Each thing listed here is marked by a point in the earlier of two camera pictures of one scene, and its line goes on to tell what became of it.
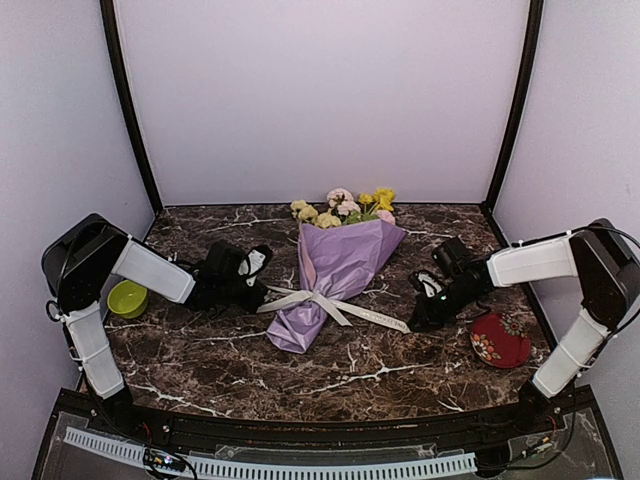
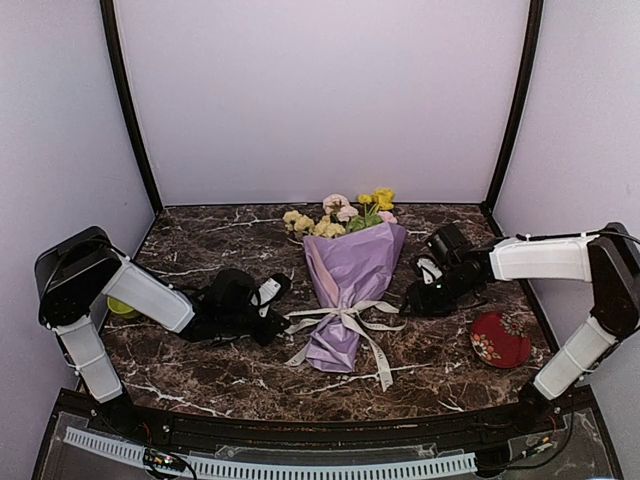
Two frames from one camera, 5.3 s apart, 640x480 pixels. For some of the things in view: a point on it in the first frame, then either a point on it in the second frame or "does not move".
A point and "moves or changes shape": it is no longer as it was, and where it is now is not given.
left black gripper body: [227, 295] -> [232, 323]
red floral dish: [500, 340] does not move
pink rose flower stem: [342, 200] moves or changes shape
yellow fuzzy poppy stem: [382, 198] does not move
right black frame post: [524, 101] does not move
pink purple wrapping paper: [335, 260] moves or changes shape
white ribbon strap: [343, 311] -> [352, 317]
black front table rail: [169, 425] does not move
